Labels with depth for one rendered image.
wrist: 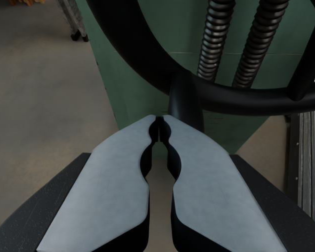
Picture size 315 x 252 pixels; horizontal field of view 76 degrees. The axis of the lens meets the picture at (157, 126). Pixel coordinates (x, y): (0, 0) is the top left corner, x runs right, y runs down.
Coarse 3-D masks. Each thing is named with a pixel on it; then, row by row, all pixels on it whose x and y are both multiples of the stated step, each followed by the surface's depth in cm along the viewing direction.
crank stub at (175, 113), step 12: (180, 72) 15; (180, 84) 14; (192, 84) 14; (180, 96) 14; (192, 96) 14; (168, 108) 14; (180, 108) 13; (192, 108) 13; (180, 120) 13; (192, 120) 13
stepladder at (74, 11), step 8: (56, 0) 105; (64, 0) 104; (72, 0) 107; (64, 8) 110; (72, 8) 108; (64, 16) 113; (72, 16) 111; (80, 16) 115; (72, 24) 119; (80, 24) 116; (72, 32) 121; (80, 32) 119
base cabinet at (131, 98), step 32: (160, 0) 29; (192, 0) 29; (256, 0) 29; (96, 32) 34; (160, 32) 33; (192, 32) 33; (288, 32) 33; (192, 64) 39; (224, 64) 39; (288, 64) 39; (128, 96) 48; (160, 96) 48; (224, 128) 62; (256, 128) 63
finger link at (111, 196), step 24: (144, 120) 10; (120, 144) 9; (144, 144) 9; (96, 168) 7; (120, 168) 7; (144, 168) 9; (72, 192) 6; (96, 192) 6; (120, 192) 6; (144, 192) 7; (72, 216) 6; (96, 216) 6; (120, 216) 6; (144, 216) 6; (48, 240) 5; (72, 240) 5; (96, 240) 5; (120, 240) 5; (144, 240) 6
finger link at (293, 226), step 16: (240, 160) 8; (256, 176) 7; (256, 192) 7; (272, 192) 7; (272, 208) 6; (288, 208) 6; (272, 224) 6; (288, 224) 6; (304, 224) 6; (288, 240) 5; (304, 240) 5
